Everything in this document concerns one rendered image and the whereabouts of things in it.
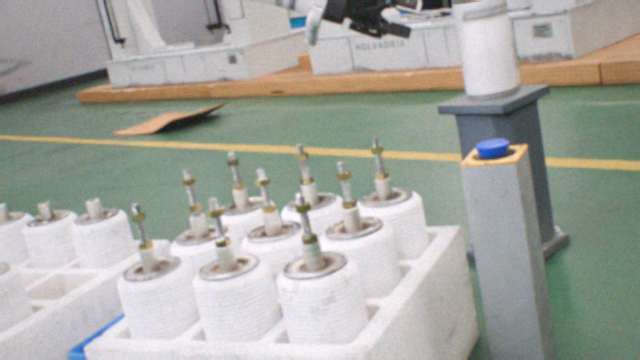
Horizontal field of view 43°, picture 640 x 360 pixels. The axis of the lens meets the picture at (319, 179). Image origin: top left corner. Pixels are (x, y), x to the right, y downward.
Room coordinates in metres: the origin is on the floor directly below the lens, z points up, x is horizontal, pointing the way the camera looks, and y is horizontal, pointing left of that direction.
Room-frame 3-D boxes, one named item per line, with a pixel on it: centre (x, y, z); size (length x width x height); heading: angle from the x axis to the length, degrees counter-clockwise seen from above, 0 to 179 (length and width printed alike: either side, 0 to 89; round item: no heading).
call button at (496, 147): (0.96, -0.22, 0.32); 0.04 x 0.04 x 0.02
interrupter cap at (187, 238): (1.09, 0.18, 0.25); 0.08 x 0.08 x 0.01
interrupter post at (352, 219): (0.98, -0.03, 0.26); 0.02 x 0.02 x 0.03
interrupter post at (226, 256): (0.93, 0.13, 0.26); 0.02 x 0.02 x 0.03
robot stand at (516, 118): (1.42, -0.33, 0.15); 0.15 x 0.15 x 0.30; 40
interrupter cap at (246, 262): (0.93, 0.13, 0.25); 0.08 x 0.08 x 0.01
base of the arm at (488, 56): (1.42, -0.33, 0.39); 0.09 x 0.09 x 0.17; 40
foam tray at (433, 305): (1.03, 0.07, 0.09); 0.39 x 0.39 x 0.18; 62
